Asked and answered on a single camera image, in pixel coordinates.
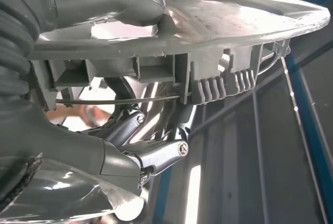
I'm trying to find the blue metal frame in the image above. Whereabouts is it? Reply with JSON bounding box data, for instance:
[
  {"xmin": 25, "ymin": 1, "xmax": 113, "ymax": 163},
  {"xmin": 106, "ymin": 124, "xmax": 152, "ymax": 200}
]
[{"xmin": 152, "ymin": 0, "xmax": 333, "ymax": 224}]

